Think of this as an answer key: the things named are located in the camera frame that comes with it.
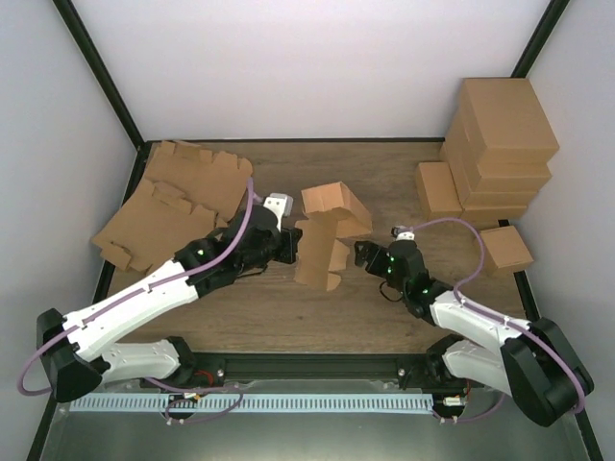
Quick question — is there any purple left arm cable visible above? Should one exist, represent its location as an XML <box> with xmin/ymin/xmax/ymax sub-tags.
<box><xmin>17</xmin><ymin>177</ymin><xmax>263</xmax><ymax>397</ymax></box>

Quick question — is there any flat cardboard blank stack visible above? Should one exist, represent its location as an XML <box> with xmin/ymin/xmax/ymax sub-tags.
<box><xmin>144</xmin><ymin>141</ymin><xmax>253</xmax><ymax>222</ymax></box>

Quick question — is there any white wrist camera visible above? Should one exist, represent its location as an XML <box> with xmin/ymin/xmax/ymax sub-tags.
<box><xmin>263</xmin><ymin>193</ymin><xmax>294</xmax><ymax>218</ymax></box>
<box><xmin>391</xmin><ymin>226</ymin><xmax>415</xmax><ymax>241</ymax></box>

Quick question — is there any cardboard box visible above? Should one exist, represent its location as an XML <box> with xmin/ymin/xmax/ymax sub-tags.
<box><xmin>295</xmin><ymin>182</ymin><xmax>373</xmax><ymax>292</ymax></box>

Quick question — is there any small folded box left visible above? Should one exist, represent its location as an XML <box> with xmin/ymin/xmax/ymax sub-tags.
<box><xmin>416</xmin><ymin>162</ymin><xmax>462</xmax><ymax>221</ymax></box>

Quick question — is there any small folded box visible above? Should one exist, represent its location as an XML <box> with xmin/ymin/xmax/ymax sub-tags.
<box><xmin>474</xmin><ymin>226</ymin><xmax>533</xmax><ymax>277</ymax></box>
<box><xmin>416</xmin><ymin>162</ymin><xmax>462</xmax><ymax>221</ymax></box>

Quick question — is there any left black frame post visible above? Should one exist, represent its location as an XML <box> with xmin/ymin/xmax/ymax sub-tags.
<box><xmin>51</xmin><ymin>0</ymin><xmax>145</xmax><ymax>145</ymax></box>

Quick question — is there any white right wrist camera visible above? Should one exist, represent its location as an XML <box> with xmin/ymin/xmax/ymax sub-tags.
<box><xmin>391</xmin><ymin>226</ymin><xmax>415</xmax><ymax>241</ymax></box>

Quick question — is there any black frame post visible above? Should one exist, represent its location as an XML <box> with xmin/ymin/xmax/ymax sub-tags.
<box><xmin>51</xmin><ymin>0</ymin><xmax>145</xmax><ymax>145</ymax></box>
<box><xmin>510</xmin><ymin>0</ymin><xmax>570</xmax><ymax>79</ymax></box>

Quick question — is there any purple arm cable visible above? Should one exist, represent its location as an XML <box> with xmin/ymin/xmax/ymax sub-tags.
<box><xmin>17</xmin><ymin>177</ymin><xmax>263</xmax><ymax>397</ymax></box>
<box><xmin>407</xmin><ymin>217</ymin><xmax>588</xmax><ymax>415</ymax></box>

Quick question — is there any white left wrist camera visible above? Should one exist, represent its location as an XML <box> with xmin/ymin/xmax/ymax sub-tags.
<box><xmin>263</xmin><ymin>193</ymin><xmax>294</xmax><ymax>218</ymax></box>

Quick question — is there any light blue slotted cable duct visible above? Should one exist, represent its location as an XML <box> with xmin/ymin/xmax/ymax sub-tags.
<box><xmin>70</xmin><ymin>393</ymin><xmax>433</xmax><ymax>415</ymax></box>

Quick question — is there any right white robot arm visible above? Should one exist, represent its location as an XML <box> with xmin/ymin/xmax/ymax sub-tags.
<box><xmin>355</xmin><ymin>239</ymin><xmax>595</xmax><ymax>426</ymax></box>

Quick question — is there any top large folded box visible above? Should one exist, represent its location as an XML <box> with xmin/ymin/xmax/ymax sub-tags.
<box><xmin>458</xmin><ymin>78</ymin><xmax>559</xmax><ymax>165</ymax></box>

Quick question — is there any black aluminium frame rail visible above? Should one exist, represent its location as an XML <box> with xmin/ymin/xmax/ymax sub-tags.
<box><xmin>61</xmin><ymin>352</ymin><xmax>573</xmax><ymax>385</ymax></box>

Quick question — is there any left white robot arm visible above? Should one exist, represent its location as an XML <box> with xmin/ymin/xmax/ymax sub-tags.
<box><xmin>37</xmin><ymin>206</ymin><xmax>303</xmax><ymax>402</ymax></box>

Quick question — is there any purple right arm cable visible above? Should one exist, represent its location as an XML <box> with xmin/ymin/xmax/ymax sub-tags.
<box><xmin>407</xmin><ymin>217</ymin><xmax>588</xmax><ymax>415</ymax></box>

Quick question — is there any small folded box front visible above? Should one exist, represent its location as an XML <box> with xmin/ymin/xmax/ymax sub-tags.
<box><xmin>474</xmin><ymin>226</ymin><xmax>533</xmax><ymax>277</ymax></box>

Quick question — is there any right black frame post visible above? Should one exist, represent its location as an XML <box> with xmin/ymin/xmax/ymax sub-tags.
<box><xmin>510</xmin><ymin>0</ymin><xmax>570</xmax><ymax>79</ymax></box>

